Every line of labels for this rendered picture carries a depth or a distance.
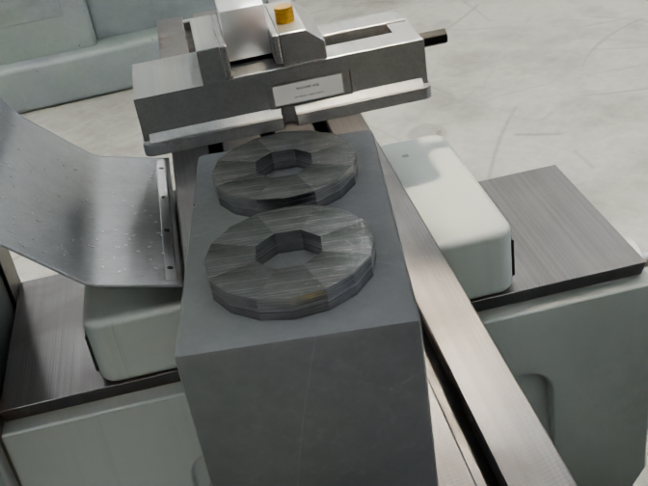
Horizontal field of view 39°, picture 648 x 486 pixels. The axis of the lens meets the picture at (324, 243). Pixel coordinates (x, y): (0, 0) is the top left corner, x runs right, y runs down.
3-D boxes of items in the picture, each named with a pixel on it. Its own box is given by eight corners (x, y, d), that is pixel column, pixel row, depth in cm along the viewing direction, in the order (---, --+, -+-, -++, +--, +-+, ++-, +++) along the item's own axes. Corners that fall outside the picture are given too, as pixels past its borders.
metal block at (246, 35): (265, 37, 114) (256, -11, 111) (272, 53, 109) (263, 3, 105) (224, 45, 113) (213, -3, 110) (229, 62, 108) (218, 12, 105)
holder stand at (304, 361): (399, 342, 72) (370, 108, 62) (449, 576, 54) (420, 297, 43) (247, 365, 72) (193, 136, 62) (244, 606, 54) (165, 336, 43)
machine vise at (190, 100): (401, 56, 123) (393, -25, 117) (434, 97, 111) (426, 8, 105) (143, 110, 120) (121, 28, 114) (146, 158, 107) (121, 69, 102)
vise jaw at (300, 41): (309, 26, 117) (304, -5, 115) (327, 58, 107) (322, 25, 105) (262, 35, 117) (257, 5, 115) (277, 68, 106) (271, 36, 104)
